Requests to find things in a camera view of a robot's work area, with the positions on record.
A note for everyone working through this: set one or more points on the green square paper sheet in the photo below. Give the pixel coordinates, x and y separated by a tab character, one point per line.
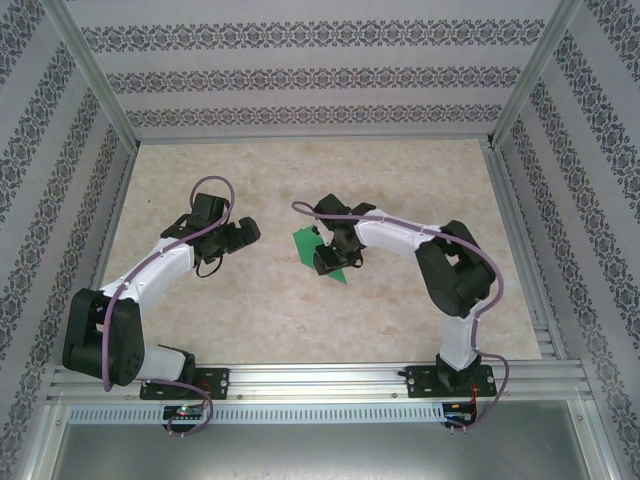
305	245

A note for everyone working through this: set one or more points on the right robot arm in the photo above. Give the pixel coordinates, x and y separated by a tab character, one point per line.
390	235

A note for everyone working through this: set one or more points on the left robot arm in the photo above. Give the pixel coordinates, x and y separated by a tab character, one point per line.
150	270

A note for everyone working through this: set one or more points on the grey metal sheet panel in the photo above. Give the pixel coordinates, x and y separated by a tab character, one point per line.
320	455

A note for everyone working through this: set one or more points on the aluminium frame crossbar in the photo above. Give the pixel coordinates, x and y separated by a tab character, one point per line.
310	138

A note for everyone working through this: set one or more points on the aluminium table side rail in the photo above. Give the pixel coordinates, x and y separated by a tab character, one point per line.
525	250
102	255

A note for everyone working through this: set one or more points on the aluminium mounting rail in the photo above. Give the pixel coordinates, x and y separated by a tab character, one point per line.
320	380

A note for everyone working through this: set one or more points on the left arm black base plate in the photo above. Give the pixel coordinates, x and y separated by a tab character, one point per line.
217	382

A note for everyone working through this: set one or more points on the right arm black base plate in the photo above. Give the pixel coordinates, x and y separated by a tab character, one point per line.
420	382

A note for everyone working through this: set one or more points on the aluminium frame post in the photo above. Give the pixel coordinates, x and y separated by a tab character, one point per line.
535	70
95	70

